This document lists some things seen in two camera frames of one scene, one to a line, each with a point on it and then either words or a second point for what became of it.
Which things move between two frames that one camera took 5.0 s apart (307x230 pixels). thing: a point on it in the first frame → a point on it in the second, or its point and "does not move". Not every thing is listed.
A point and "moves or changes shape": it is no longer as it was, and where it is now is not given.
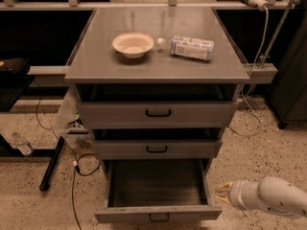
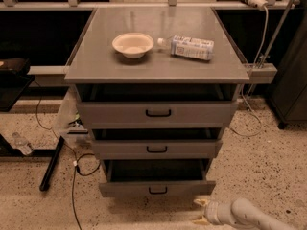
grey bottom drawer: [156, 190] moves or changes shape
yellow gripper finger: [225, 188] → [203, 201]
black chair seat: [14, 81] does not move
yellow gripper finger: [224, 199] → [201, 221]
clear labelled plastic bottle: [187, 47] does not move
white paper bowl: [132, 45] does not move
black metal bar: [50, 168] does not move
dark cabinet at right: [288, 89] does not move
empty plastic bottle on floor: [22, 144] does not move
